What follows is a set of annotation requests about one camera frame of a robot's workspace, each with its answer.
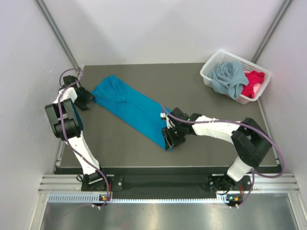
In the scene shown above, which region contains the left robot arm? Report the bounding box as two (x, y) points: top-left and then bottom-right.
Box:
(45, 75), (110, 192)

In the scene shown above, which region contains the bright blue t shirt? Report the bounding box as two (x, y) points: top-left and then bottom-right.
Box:
(92, 75), (166, 150)

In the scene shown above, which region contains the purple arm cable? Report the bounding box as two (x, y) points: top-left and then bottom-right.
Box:
(58, 68), (113, 209)
(160, 103), (286, 209)

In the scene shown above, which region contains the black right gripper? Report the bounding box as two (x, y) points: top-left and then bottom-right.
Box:
(162, 124), (186, 150)

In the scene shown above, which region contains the grey-blue t shirt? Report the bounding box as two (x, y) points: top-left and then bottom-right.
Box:
(209, 61), (249, 100)

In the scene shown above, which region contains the grey slotted cable duct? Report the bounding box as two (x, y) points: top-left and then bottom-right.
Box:
(48, 194), (240, 204)

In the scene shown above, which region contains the pink garment in basket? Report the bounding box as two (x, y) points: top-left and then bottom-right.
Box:
(253, 83), (261, 97)

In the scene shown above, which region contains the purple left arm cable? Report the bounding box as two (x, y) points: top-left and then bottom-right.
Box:
(58, 68), (113, 209)

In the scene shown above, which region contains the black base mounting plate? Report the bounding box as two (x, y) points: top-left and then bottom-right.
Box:
(81, 167), (255, 199)

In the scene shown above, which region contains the red t shirt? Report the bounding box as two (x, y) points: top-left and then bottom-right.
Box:
(241, 71), (265, 99)

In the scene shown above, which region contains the left corner aluminium post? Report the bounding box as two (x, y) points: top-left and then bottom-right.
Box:
(34, 0), (79, 69)

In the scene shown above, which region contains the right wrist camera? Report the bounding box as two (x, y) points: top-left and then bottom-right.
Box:
(160, 113), (175, 129)

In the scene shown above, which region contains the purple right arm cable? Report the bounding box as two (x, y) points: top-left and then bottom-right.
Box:
(160, 103), (286, 209)

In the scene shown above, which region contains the right corner aluminium post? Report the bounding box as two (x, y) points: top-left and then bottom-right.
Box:
(251, 0), (293, 63)

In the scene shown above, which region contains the corner aluminium post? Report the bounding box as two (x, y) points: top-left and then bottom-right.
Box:
(34, 0), (79, 69)
(251, 0), (293, 63)

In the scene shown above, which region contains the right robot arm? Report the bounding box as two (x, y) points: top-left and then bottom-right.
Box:
(160, 108), (272, 192)

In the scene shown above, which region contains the aluminium frame rail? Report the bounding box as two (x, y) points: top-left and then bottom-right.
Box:
(38, 173), (300, 193)

